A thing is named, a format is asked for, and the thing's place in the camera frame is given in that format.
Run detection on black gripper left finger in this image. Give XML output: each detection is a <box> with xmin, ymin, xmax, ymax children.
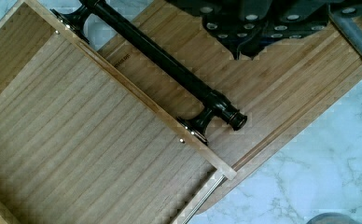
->
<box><xmin>166</xmin><ymin>0</ymin><xmax>265</xmax><ymax>60</ymax></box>

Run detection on metal drawer slide rail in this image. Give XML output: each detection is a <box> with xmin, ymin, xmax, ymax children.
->
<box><xmin>177</xmin><ymin>175</ymin><xmax>225</xmax><ymax>224</ymax></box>

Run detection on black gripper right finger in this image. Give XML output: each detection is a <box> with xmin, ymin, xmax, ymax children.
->
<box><xmin>240</xmin><ymin>0</ymin><xmax>362</xmax><ymax>58</ymax></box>

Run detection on grey round object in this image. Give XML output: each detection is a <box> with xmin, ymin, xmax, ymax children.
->
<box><xmin>306</xmin><ymin>213</ymin><xmax>360</xmax><ymax>224</ymax></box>

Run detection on black drawer handle bar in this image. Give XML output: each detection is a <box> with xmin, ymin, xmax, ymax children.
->
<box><xmin>51</xmin><ymin>0</ymin><xmax>247</xmax><ymax>145</ymax></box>

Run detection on wooden drawer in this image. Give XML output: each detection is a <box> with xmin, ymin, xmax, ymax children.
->
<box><xmin>0</xmin><ymin>0</ymin><xmax>235</xmax><ymax>224</ymax></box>

